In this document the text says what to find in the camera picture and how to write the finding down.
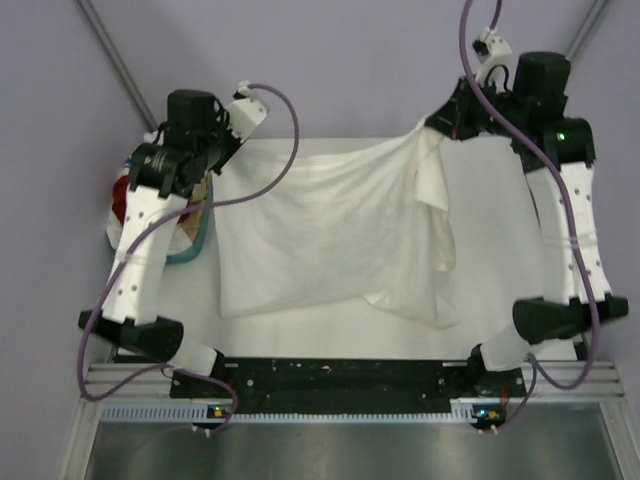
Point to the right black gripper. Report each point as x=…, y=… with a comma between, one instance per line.
x=453, y=118

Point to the grey slotted cable duct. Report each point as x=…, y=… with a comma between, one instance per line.
x=202, y=413

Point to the left aluminium frame post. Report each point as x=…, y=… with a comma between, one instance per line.
x=97, y=28

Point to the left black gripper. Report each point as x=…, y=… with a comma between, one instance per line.
x=218, y=122

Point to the red t-shirt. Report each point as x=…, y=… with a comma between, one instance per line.
x=119, y=191

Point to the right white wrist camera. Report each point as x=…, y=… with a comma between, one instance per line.
x=491, y=50

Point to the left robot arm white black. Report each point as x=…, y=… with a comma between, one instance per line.
x=127, y=314

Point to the white t-shirts in basket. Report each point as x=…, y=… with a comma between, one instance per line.
x=114, y=228

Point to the aluminium extrusion rail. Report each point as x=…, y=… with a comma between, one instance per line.
x=141, y=381

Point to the aluminium frame post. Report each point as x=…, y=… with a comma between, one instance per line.
x=587, y=28
x=97, y=28

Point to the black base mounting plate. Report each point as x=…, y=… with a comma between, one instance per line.
x=358, y=386

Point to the tan cloth in basket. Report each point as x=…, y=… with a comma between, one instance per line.
x=190, y=224

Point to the white floral print t-shirt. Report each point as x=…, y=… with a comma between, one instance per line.
x=371, y=223

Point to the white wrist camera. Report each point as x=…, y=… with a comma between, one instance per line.
x=491, y=50
x=246, y=112

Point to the right aluminium frame post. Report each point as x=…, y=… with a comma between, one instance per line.
x=587, y=28

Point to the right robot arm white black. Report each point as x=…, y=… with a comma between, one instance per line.
x=557, y=155

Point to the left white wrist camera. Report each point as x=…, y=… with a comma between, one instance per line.
x=246, y=112

